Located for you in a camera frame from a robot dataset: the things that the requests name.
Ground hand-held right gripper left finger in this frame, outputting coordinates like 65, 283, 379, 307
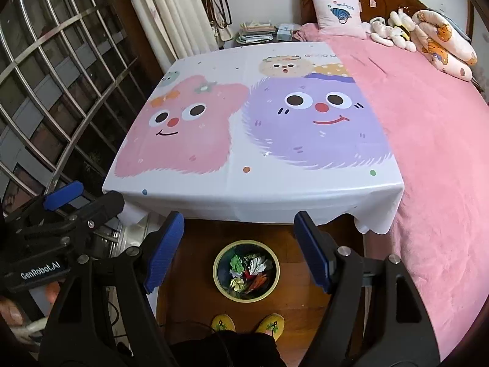
38, 211, 185, 367

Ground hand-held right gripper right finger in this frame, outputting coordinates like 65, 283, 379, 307
293, 211, 442, 367

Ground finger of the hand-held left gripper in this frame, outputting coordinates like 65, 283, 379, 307
4, 181, 85, 234
15, 190, 125, 255

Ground white paper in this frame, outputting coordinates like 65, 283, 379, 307
248, 256, 274, 274

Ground blue trash bin cream rim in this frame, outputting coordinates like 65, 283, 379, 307
213, 240, 280, 303

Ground person's left hand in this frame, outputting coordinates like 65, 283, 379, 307
0, 298, 25, 331

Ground yellow embroidered slipper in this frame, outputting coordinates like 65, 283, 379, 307
255, 313, 285, 340
211, 313, 236, 333

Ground cartoon printed tablecloth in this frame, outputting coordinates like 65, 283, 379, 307
102, 40, 405, 235

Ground person's left leg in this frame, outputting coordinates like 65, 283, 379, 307
168, 331, 237, 367

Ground person's leg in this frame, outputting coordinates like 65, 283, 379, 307
237, 332, 287, 367
168, 331, 237, 367

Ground metal window grille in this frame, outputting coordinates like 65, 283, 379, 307
0, 0, 153, 215

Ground person's right leg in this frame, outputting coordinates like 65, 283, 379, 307
237, 332, 287, 367

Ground pink bed blanket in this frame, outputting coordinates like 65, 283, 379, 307
292, 23, 489, 360

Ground cream curtain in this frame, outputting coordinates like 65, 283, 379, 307
120, 0, 220, 73

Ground hanging bags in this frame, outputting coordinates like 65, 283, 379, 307
202, 0, 234, 42

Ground stack of books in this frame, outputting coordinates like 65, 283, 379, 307
236, 21, 278, 44

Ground pink embroidered pillow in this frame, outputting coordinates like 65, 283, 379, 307
310, 0, 368, 39

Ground white plush toy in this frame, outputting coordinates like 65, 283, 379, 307
369, 16, 394, 46
388, 8, 417, 52

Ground folded bear print quilt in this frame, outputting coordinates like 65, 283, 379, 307
412, 9, 478, 82

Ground white floral wardrobe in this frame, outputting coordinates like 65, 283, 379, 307
468, 0, 489, 104

